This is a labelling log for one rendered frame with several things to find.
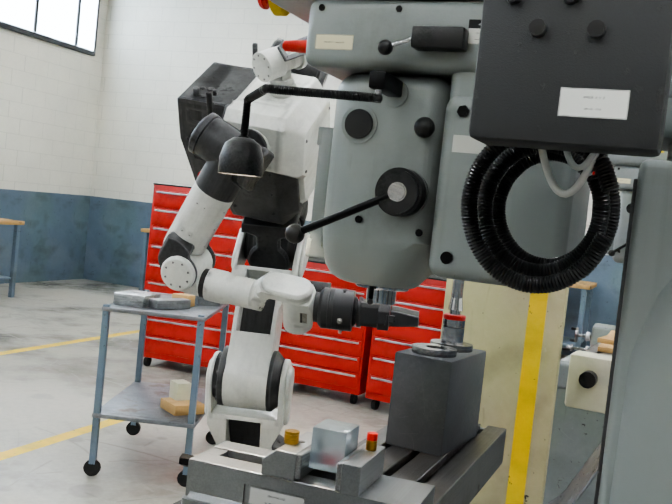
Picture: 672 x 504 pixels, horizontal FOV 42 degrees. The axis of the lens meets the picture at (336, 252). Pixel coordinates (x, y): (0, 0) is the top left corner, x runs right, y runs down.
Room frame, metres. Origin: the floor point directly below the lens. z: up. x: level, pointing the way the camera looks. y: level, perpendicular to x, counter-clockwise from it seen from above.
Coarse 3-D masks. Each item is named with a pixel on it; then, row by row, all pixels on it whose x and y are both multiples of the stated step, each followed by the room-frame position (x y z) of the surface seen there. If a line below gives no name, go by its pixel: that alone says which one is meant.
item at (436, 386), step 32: (416, 352) 1.71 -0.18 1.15; (448, 352) 1.70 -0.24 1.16; (480, 352) 1.82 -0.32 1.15; (416, 384) 1.69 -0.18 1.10; (448, 384) 1.66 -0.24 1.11; (480, 384) 1.83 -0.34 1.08; (416, 416) 1.68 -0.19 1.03; (448, 416) 1.67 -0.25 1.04; (416, 448) 1.68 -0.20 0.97; (448, 448) 1.69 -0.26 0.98
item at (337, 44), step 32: (320, 0) 1.31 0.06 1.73; (352, 0) 1.30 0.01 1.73; (320, 32) 1.30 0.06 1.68; (352, 32) 1.28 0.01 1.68; (384, 32) 1.27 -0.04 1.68; (320, 64) 1.31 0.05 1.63; (352, 64) 1.29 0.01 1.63; (384, 64) 1.27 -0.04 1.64; (416, 64) 1.25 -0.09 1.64; (448, 64) 1.23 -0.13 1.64
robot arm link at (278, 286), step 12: (264, 276) 1.85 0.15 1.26; (276, 276) 1.84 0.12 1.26; (288, 276) 1.84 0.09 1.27; (252, 288) 1.85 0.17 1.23; (264, 288) 1.82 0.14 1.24; (276, 288) 1.82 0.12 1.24; (288, 288) 1.82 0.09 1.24; (300, 288) 1.82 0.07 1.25; (312, 288) 1.82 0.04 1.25; (252, 300) 1.84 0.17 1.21; (264, 300) 1.83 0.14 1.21; (288, 300) 1.81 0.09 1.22; (300, 300) 1.80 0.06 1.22
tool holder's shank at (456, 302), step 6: (456, 282) 1.81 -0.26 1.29; (462, 282) 1.81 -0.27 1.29; (456, 288) 1.81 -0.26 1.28; (462, 288) 1.81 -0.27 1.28; (456, 294) 1.81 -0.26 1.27; (462, 294) 1.82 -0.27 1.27; (450, 300) 1.82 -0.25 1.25; (456, 300) 1.81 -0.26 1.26; (462, 300) 1.82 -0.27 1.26; (450, 306) 1.82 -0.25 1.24; (456, 306) 1.81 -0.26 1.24; (462, 306) 1.82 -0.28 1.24; (450, 312) 1.82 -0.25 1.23; (456, 312) 1.81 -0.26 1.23
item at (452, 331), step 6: (444, 324) 1.81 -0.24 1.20; (450, 324) 1.80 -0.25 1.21; (456, 324) 1.80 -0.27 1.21; (462, 324) 1.81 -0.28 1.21; (444, 330) 1.81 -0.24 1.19; (450, 330) 1.80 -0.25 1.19; (456, 330) 1.80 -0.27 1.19; (462, 330) 1.81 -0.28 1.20; (444, 336) 1.81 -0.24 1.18; (450, 336) 1.80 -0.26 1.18; (456, 336) 1.80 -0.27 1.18; (462, 336) 1.81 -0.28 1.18; (444, 342) 1.81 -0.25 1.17; (450, 342) 1.80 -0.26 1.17; (456, 342) 1.80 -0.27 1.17; (462, 342) 1.81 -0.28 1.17
